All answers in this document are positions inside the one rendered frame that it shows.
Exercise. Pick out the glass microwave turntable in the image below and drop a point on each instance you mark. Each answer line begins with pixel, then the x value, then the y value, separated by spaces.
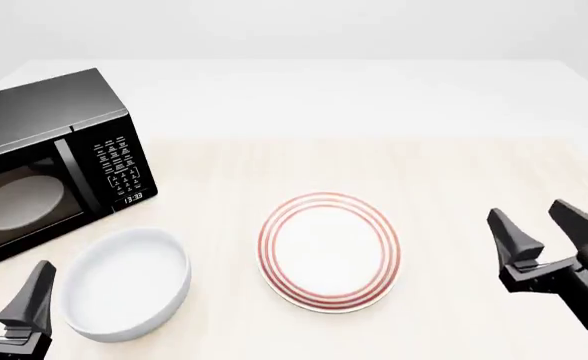
pixel 21 202

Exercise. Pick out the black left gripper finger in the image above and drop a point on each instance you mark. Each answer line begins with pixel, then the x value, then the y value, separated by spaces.
pixel 31 300

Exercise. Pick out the white plate with red rings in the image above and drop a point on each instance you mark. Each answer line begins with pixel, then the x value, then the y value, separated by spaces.
pixel 330 253

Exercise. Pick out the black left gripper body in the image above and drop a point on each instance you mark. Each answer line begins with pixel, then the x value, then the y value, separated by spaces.
pixel 9 347

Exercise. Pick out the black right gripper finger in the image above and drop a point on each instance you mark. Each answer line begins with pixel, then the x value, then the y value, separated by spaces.
pixel 514 240
pixel 581 228

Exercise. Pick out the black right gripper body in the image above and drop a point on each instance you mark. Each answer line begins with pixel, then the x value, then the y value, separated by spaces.
pixel 539 275

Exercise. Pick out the white bowl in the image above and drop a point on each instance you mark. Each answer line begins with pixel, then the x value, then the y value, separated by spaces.
pixel 124 285

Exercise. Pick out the black microwave oven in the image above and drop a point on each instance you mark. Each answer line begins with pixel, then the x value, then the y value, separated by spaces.
pixel 34 112

